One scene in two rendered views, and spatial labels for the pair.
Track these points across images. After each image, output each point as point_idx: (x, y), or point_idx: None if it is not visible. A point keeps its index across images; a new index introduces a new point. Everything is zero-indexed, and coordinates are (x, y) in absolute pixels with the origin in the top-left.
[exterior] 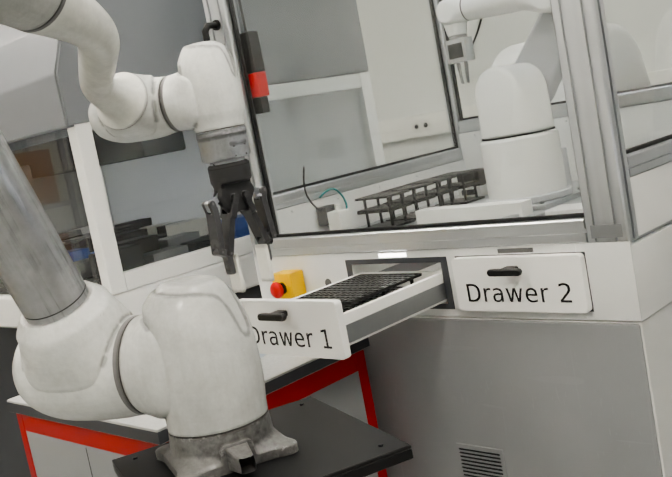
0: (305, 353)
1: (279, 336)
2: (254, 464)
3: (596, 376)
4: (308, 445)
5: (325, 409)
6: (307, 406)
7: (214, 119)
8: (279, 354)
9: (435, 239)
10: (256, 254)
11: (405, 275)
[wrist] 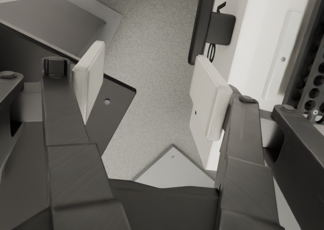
0: (205, 53)
1: None
2: None
3: (297, 229)
4: (13, 183)
5: (100, 139)
6: (104, 112)
7: None
8: None
9: None
10: (210, 79)
11: None
